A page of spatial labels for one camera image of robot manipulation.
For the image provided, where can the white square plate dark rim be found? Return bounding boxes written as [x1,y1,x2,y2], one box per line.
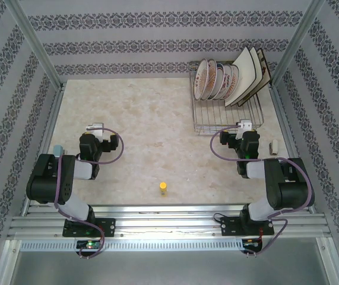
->
[224,47,258,107]
[237,48,264,107]

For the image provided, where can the aluminium mounting rails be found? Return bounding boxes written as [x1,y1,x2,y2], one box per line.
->
[7,203,332,238]

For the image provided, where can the small circuit board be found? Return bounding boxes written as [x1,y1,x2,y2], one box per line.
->
[242,238,262,248]

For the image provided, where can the circuit board green light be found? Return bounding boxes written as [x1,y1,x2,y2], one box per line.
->
[76,239,101,250]

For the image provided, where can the grey metal panel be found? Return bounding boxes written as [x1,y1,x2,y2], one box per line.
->
[2,239,338,285]

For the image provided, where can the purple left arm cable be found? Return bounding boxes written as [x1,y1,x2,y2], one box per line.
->
[53,126,125,259]

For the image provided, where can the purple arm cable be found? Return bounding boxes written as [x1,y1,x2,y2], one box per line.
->
[53,126,125,259]
[210,124,317,258]

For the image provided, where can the metal wire dish rack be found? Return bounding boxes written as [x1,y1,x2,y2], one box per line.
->
[189,61,265,136]

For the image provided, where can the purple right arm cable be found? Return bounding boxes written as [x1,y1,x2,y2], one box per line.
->
[210,124,317,258]

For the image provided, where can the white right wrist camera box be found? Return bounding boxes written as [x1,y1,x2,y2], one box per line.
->
[236,119,253,140]

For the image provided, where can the aluminium side rail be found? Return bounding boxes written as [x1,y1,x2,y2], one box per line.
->
[20,84,66,217]
[270,85,318,214]

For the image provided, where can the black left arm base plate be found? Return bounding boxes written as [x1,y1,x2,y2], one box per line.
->
[62,218,116,238]

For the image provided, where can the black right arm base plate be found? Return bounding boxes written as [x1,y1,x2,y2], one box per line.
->
[221,216,274,237]

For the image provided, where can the white slotted cable duct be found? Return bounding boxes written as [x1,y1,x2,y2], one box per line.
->
[19,239,244,252]

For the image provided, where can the aluminium frame post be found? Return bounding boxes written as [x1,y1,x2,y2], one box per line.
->
[271,0,327,87]
[4,0,66,90]

